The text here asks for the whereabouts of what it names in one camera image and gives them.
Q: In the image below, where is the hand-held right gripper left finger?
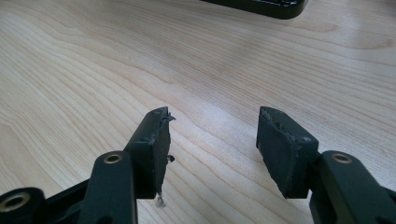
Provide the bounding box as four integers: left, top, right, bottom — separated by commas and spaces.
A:
123, 105, 177, 201

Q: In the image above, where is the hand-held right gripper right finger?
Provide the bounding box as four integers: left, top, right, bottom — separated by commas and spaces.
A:
255, 105, 320, 201

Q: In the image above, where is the red and black shoe rack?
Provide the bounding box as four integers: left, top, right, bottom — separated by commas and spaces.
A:
199, 0, 310, 21

